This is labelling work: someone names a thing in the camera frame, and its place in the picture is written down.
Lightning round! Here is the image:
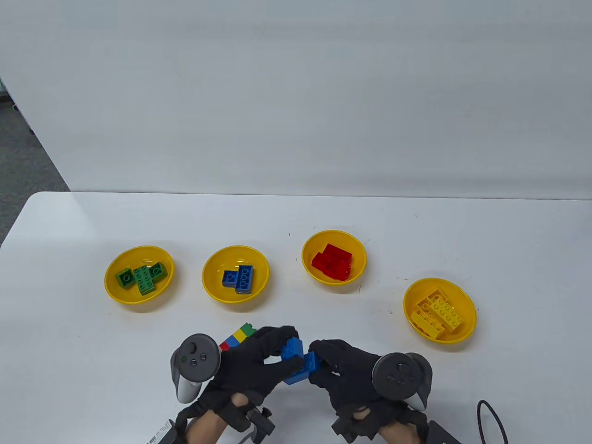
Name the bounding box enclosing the person's right hand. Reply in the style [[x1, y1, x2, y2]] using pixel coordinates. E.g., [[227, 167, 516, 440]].
[[309, 339, 428, 440]]

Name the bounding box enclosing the large multicolour toy brick block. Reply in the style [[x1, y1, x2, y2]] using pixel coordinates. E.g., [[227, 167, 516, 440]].
[[220, 323, 257, 352]]

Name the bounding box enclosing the green long toy brick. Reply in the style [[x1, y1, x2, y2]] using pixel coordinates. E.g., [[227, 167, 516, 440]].
[[133, 266, 157, 296]]

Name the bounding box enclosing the black wrist sensor box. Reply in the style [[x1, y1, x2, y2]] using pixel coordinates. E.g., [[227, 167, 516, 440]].
[[148, 419, 179, 444], [428, 420, 463, 444]]

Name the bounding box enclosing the person's right forearm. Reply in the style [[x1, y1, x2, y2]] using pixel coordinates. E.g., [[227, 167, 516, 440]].
[[379, 421, 419, 444]]

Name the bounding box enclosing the yellow plastic bowl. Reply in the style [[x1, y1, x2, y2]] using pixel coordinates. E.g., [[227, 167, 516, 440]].
[[301, 230, 367, 286], [105, 245, 175, 305], [403, 277, 477, 345], [202, 245, 271, 304]]

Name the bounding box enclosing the blue long toy brick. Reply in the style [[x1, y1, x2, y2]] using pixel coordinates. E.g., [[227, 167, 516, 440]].
[[235, 265, 255, 295], [281, 338, 309, 385]]

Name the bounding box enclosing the person's left hand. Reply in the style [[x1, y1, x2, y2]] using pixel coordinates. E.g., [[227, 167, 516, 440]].
[[176, 325, 305, 433]]

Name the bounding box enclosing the braided black cable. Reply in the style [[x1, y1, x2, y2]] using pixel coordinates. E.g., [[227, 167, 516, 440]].
[[477, 400, 509, 444]]

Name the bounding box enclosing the grey handheld controller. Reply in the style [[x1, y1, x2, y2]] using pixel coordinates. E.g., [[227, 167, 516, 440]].
[[170, 334, 222, 404], [372, 352, 434, 411]]

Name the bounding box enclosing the red long toy brick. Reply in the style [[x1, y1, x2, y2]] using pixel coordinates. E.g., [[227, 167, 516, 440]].
[[323, 244, 353, 266]]

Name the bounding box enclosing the person's left forearm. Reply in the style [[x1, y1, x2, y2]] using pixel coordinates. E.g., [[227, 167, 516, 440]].
[[187, 412, 227, 444]]

